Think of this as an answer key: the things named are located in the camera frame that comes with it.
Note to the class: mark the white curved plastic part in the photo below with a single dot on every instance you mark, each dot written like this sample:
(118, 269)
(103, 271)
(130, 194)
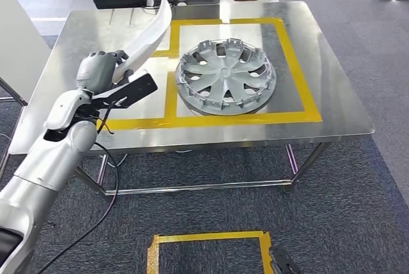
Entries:
(150, 37)

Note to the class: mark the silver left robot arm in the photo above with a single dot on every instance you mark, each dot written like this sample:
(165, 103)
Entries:
(47, 166)

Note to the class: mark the stainless steel workbench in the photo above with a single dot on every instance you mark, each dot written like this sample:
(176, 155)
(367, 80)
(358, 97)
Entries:
(335, 94)

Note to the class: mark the grey plastic wheel hubcap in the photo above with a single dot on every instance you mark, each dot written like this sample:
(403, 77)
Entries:
(223, 79)

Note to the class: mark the black robot foot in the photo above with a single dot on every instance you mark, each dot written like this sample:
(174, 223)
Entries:
(284, 263)

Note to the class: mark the white board panel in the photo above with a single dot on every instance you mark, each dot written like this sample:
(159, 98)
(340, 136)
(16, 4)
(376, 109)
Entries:
(19, 43)

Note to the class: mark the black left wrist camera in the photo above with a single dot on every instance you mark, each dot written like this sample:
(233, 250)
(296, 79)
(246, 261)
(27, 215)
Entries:
(134, 90)

